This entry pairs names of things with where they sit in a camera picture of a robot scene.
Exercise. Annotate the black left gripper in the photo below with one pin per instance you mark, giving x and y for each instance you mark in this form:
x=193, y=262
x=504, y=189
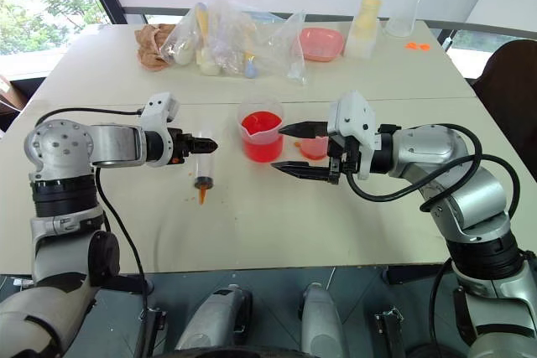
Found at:
x=179, y=146

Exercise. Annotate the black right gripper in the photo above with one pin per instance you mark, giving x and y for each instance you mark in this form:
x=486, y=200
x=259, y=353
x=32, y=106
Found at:
x=335, y=165

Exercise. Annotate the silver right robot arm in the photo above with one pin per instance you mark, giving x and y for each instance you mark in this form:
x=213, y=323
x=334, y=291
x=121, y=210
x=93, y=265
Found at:
x=423, y=148

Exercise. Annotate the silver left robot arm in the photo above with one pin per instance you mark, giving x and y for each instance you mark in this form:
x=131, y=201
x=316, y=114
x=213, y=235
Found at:
x=113, y=144

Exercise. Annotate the small clear cup red liquid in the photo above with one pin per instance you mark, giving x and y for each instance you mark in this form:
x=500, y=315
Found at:
x=314, y=149

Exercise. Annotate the clear syringe with orange tip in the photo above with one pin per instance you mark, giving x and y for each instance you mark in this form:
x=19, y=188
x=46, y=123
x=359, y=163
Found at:
x=204, y=165

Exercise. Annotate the measuring cup with red liquid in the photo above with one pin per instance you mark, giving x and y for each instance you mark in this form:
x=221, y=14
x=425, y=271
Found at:
x=262, y=129

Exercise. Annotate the small clear plastic bag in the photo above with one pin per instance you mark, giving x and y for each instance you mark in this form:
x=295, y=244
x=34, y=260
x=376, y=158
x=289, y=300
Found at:
x=291, y=45

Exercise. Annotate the pink plastic bowl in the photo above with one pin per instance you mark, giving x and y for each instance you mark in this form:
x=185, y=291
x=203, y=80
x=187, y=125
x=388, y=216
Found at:
x=321, y=43

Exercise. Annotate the large clear plastic bag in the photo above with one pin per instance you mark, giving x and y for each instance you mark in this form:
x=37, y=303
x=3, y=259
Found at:
x=222, y=35

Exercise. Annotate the brown cloth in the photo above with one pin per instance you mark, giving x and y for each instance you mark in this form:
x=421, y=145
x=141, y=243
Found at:
x=149, y=45

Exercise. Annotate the small orange plastic piece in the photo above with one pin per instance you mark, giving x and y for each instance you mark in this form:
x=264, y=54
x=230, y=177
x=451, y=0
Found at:
x=411, y=45
x=424, y=46

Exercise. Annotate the empty clear beaker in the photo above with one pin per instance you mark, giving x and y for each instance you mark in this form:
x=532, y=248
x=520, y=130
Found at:
x=400, y=22

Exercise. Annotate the silver rounded robot leg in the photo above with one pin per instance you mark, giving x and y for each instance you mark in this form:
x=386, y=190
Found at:
x=216, y=316
x=321, y=320

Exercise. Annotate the dark brown chair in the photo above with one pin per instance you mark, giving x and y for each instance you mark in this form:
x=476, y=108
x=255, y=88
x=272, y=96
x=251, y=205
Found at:
x=509, y=81

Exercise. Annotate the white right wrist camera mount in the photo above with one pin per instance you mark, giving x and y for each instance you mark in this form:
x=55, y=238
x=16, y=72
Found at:
x=352, y=115

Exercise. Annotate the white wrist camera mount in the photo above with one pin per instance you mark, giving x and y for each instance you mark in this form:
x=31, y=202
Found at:
x=352, y=115
x=159, y=108

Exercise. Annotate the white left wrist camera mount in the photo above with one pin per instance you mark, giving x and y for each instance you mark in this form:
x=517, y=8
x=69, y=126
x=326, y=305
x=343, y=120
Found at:
x=159, y=108

